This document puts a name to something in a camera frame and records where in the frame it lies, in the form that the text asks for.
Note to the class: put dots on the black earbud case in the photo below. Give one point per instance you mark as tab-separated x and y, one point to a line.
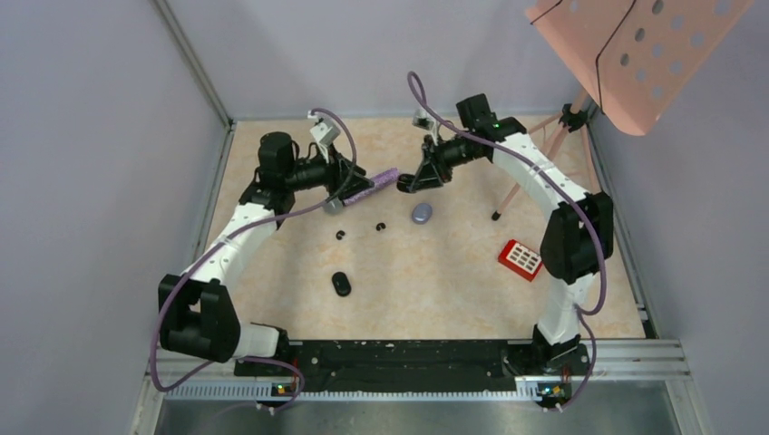
405	183
341	284

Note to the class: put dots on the pink music stand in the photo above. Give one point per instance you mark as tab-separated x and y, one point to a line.
684	122

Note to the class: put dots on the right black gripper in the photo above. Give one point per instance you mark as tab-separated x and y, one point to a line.
433	160

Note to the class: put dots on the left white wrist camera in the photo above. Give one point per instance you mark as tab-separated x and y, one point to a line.
324	132

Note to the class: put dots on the aluminium frame rail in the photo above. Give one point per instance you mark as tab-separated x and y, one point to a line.
625	362

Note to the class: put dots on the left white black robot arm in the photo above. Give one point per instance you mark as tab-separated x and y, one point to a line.
200	318

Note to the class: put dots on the red white toy block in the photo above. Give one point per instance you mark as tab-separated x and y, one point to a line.
520	259

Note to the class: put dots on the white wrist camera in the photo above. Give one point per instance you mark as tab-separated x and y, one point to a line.
324	132
423	120

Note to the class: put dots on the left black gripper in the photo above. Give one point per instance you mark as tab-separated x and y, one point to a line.
343	177

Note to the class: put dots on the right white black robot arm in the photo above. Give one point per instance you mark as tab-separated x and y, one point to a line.
578	238

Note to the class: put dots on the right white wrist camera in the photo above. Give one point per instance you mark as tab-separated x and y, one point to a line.
423	120

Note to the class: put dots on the purple glitter microphone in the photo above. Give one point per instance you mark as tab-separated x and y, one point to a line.
380	182

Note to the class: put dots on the lavender earbud charging case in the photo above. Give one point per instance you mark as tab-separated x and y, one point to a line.
422	213

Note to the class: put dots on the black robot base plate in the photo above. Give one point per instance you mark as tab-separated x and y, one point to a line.
409	366

